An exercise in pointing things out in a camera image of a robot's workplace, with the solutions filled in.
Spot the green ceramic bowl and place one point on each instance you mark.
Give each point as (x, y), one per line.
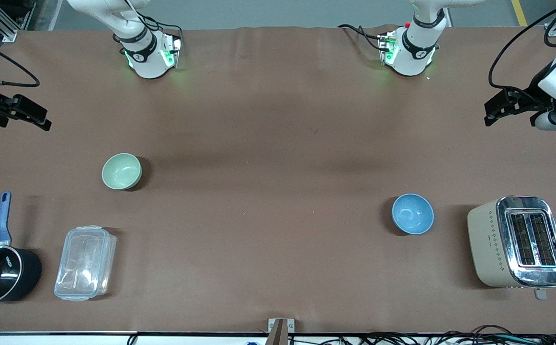
(121, 171)

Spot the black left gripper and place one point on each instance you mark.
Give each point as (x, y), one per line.
(533, 96)

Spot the aluminium frame profile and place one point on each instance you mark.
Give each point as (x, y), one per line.
(0, 21)

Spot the metal bracket with brown post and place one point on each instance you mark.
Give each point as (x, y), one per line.
(280, 330)

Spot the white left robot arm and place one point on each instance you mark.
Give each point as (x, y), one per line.
(414, 48)

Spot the clear plastic food container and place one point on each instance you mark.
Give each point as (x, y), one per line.
(85, 262)

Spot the beige chrome toaster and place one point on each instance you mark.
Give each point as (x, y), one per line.
(517, 242)

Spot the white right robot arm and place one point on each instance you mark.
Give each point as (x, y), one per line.
(143, 52)

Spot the blue ceramic bowl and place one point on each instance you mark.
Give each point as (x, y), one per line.
(413, 213)

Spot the brown table cover mat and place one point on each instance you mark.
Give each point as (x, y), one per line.
(278, 143)

